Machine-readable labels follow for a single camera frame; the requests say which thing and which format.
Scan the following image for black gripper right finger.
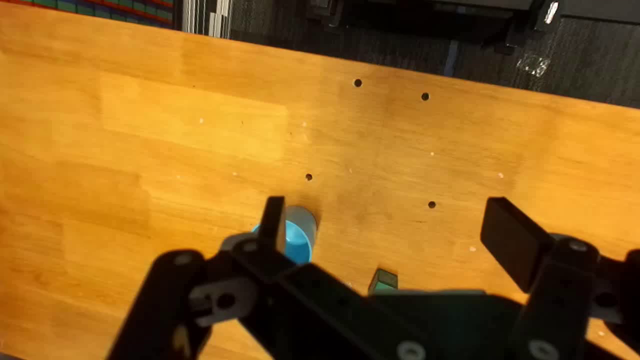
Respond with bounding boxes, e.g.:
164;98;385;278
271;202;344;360
478;194;640;360

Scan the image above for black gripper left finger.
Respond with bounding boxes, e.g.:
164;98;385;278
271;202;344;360
109;194;431;360

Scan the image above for blue plastic cup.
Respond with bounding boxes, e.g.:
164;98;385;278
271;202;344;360
250;203;323;268

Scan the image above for teal green block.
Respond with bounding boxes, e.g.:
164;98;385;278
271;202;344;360
368;266;400;298

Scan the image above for clear plastic bag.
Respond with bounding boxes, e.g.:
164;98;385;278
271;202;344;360
514;51;555;77

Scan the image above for black equipment base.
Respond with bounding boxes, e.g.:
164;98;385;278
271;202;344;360
305;0;537;39

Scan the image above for striped colourful rug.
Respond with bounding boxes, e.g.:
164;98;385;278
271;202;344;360
0;0;177;30

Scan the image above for metal frame legs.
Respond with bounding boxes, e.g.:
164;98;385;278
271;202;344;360
180;0;235;39

